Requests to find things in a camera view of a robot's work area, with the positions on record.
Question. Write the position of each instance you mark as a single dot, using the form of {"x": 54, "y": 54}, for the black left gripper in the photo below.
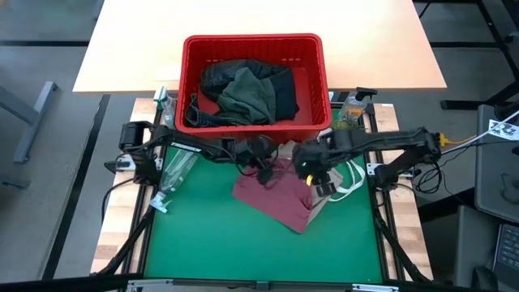
{"x": 255, "y": 152}

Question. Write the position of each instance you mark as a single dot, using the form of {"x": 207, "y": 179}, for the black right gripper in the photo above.
{"x": 314, "y": 160}

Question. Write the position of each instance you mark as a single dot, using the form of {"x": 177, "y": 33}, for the beige shirt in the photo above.
{"x": 318, "y": 207}

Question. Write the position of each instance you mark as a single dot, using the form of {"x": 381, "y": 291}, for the maroon shirt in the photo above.
{"x": 275, "y": 198}

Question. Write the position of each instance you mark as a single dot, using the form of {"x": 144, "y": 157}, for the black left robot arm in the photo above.
{"x": 211, "y": 151}

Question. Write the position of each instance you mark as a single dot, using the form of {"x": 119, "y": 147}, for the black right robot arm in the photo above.
{"x": 385, "y": 142}

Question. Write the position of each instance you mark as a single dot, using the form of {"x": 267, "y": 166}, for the red plastic laundry basket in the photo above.
{"x": 251, "y": 48}

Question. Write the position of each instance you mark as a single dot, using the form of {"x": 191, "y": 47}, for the small yellow tag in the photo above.
{"x": 310, "y": 179}

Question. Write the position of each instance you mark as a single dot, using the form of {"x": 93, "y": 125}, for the artificial succulent plant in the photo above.
{"x": 346, "y": 125}

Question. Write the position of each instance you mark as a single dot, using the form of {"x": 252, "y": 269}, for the cream tote bag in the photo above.
{"x": 360, "y": 182}

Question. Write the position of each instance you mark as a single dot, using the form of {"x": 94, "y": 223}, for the dark green garment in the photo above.
{"x": 243, "y": 97}

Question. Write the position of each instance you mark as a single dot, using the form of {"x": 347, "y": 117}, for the spray bottle black trigger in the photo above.
{"x": 353, "y": 107}

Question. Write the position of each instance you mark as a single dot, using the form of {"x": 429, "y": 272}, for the black garment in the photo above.
{"x": 227, "y": 73}

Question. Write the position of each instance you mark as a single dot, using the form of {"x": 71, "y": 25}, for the clear spray bottle white trigger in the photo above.
{"x": 174, "y": 174}

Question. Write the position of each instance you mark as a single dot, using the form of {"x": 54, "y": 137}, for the clear spray bottle pale-green trigger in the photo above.
{"x": 169, "y": 113}

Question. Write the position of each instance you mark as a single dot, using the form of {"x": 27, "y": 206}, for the green table mat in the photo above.
{"x": 243, "y": 251}

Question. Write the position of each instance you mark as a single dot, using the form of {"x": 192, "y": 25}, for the light wooden desk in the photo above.
{"x": 142, "y": 40}

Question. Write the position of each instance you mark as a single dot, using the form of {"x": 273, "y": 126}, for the grey side desk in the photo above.
{"x": 470, "y": 243}

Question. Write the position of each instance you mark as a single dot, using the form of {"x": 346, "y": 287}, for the white tag black pattern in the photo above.
{"x": 503, "y": 130}

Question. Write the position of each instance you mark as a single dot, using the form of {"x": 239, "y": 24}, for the black computer mouse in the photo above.
{"x": 484, "y": 280}

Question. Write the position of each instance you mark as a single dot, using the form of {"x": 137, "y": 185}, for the dark computer keyboard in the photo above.
{"x": 509, "y": 251}

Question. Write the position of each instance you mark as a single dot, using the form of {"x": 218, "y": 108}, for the grey metal desk leg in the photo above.
{"x": 30, "y": 117}

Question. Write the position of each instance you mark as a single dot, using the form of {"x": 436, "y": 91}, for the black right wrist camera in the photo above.
{"x": 326, "y": 190}

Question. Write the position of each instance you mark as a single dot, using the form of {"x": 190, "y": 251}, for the black aluminium table frame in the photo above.
{"x": 384, "y": 259}

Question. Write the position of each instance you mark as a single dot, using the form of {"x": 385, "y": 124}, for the silver metal bracket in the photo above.
{"x": 375, "y": 288}
{"x": 146, "y": 286}

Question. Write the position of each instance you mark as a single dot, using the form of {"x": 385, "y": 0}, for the black desk frame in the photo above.
{"x": 492, "y": 28}

